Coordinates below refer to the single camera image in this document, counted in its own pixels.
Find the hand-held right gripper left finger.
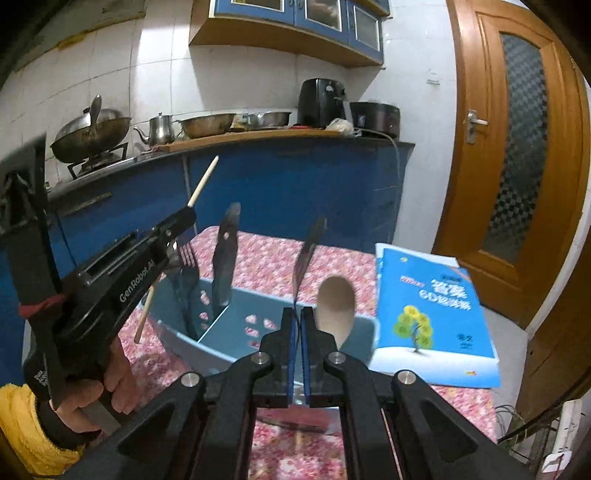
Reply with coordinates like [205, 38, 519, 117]
[69, 307, 296, 480]

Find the silver door handle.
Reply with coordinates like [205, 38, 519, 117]
[465, 109, 489, 144]

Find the steel kettle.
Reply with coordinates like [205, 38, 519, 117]
[134, 113, 176, 146]

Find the blue kitchen counter cabinet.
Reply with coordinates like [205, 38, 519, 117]
[0, 136, 415, 384]

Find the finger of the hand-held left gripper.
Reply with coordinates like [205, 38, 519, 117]
[137, 207, 198, 245]

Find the pink floral tablecloth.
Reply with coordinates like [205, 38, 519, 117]
[111, 231, 499, 480]

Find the wooden door with glass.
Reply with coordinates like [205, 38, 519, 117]
[431, 0, 591, 333]

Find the grey kitchen knife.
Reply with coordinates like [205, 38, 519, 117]
[211, 202, 242, 308]

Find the black rice cooker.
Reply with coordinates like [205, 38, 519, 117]
[348, 102, 402, 138]

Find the beige spoon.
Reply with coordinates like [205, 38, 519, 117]
[316, 275, 357, 347]

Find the blue book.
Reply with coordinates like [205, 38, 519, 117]
[369, 242, 503, 389]

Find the steel wok with ladle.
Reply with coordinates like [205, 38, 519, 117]
[50, 95, 132, 163]

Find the blue wooden wall cabinet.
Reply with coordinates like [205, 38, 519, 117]
[189, 0, 391, 68]

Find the steel basin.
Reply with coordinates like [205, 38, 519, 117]
[177, 113, 237, 139]

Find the light blue utensil holder box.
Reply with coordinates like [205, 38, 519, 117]
[137, 276, 382, 384]

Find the gas stove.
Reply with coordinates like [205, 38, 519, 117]
[67, 142, 134, 181]

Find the person's left hand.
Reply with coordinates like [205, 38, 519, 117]
[53, 332, 139, 435]

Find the black air fryer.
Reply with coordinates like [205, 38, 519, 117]
[297, 78, 347, 129]

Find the person's left forearm yellow sleeve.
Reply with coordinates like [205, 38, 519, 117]
[0, 383, 98, 480]

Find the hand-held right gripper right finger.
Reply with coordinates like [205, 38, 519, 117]
[301, 307, 532, 480]

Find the steel pot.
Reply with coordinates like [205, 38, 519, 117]
[247, 111, 293, 129]

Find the white power cable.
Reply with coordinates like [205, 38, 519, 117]
[360, 129, 402, 185]

